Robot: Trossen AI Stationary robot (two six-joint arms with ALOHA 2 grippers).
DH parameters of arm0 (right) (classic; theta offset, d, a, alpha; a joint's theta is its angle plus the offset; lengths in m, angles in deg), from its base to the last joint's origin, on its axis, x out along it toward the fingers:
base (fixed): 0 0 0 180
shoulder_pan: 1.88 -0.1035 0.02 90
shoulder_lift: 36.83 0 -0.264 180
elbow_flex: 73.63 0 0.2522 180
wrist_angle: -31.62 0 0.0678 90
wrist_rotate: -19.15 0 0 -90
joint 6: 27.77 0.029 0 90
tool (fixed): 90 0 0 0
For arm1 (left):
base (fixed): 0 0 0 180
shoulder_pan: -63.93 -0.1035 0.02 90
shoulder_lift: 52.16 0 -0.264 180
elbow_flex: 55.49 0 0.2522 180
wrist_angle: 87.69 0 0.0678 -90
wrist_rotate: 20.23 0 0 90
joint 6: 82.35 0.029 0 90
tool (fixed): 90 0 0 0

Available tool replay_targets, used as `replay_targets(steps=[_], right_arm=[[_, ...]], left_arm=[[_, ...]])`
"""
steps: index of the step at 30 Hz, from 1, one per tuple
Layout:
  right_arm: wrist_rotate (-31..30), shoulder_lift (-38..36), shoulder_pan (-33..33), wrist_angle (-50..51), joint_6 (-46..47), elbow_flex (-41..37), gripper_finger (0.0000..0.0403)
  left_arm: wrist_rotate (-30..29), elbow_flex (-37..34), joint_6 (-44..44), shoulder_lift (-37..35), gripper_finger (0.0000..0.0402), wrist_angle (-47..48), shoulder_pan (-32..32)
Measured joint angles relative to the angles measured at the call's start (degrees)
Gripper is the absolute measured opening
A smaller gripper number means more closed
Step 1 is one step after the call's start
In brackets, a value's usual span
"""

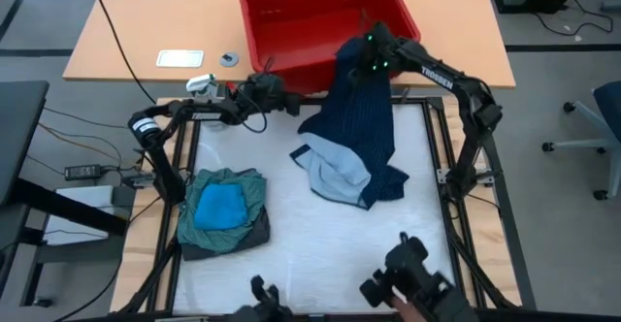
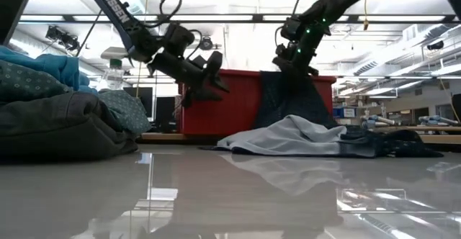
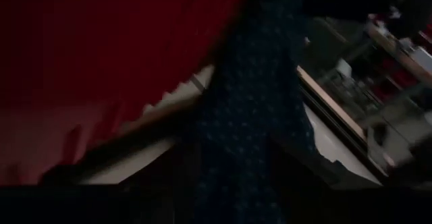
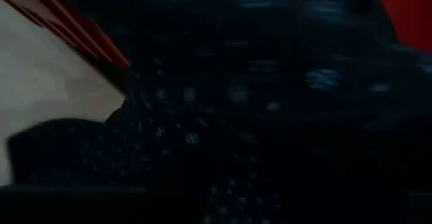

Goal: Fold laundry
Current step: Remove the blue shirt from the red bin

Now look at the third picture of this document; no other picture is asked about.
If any navy dotted garment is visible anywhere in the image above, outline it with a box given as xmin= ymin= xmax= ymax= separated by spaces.
xmin=188 ymin=0 xmax=318 ymax=224

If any background wooden table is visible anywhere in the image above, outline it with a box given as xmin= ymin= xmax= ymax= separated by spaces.
xmin=366 ymin=21 xmax=432 ymax=80

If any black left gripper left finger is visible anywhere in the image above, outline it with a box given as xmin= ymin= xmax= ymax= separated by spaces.
xmin=121 ymin=142 xmax=200 ymax=224

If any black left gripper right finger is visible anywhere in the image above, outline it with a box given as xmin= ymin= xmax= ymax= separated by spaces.
xmin=269 ymin=139 xmax=338 ymax=224

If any red plastic laundry basket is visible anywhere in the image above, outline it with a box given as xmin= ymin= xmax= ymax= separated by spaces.
xmin=0 ymin=0 xmax=252 ymax=184

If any black aluminium frame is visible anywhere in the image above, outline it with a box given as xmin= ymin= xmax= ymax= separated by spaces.
xmin=40 ymin=72 xmax=389 ymax=186

